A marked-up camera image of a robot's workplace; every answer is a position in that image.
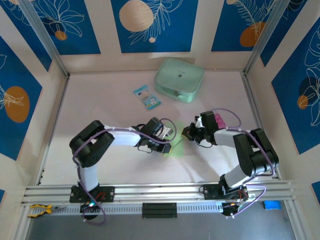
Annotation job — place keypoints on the black rail bracket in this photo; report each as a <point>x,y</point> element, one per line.
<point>159,210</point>

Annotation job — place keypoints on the aluminium table side rail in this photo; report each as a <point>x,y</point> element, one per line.
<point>252,100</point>
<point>59,112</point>

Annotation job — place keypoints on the aluminium corner post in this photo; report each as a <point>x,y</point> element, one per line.
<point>266,37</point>
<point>44,37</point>

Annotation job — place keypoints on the blue white snack packet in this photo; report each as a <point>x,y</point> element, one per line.
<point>147,97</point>

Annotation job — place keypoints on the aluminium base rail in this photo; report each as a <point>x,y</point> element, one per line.
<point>160,191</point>

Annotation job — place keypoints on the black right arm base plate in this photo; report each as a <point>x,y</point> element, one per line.
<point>210,192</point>

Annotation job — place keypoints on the blue sponge block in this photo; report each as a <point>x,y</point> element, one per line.
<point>271,205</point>

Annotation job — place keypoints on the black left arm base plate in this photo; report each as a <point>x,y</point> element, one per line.
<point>110,192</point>

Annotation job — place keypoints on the mint green zip pouch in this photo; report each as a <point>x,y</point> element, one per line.
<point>178,77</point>

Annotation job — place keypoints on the light green paper sheet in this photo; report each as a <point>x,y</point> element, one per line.
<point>177,147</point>

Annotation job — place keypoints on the pink and clear plastic case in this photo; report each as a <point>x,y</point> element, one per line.
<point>220,121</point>

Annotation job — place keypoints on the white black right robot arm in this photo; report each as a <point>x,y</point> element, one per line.
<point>225,137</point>

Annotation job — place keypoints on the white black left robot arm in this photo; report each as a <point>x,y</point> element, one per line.
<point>125,138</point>

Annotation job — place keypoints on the small black controller box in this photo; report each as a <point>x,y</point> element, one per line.
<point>87,208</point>
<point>228,212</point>

